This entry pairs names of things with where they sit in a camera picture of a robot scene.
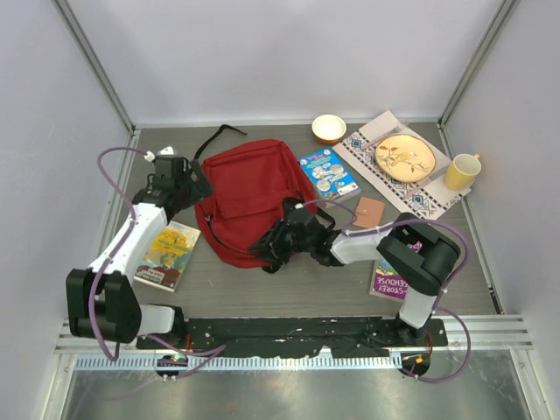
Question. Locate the brown leather wallet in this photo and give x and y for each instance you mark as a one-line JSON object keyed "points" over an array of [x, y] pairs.
{"points": [[369, 213]]}

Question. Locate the pink handled knife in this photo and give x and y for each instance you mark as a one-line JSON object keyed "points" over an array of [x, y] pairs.
{"points": [[433, 176]]}

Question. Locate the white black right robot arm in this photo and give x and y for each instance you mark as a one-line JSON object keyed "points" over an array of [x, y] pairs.
{"points": [[420, 254]]}

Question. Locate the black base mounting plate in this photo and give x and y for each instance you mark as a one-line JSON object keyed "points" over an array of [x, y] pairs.
{"points": [[346, 337]]}

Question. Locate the yellow illustrated book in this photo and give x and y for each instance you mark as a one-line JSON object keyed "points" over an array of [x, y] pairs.
{"points": [[166, 258]]}

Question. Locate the white orange bowl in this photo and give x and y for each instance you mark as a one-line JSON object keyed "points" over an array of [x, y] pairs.
{"points": [[328, 129]]}

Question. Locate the purple treehouse book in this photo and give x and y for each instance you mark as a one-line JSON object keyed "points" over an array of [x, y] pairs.
{"points": [[387, 283]]}

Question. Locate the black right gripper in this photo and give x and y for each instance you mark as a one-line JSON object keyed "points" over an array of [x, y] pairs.
{"points": [[269, 246]]}

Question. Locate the pink handled fork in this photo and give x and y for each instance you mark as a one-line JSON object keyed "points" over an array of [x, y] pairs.
{"points": [[397, 129]]}

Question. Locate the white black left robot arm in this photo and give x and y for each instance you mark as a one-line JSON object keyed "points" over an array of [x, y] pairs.
{"points": [[101, 303]]}

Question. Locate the yellow mug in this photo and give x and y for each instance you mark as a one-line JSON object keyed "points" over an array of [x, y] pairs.
{"points": [[462, 171]]}

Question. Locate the yellow bird plate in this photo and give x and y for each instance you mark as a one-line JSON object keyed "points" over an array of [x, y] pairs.
{"points": [[405, 158]]}

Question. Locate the blue comic book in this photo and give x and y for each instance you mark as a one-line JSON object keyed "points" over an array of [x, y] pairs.
{"points": [[330, 177]]}

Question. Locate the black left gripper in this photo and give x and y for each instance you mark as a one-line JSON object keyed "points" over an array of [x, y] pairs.
{"points": [[201, 186]]}

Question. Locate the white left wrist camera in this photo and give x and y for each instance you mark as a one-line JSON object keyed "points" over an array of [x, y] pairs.
{"points": [[151, 156]]}

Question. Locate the red student backpack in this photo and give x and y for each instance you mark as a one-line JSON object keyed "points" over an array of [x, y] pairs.
{"points": [[250, 183]]}

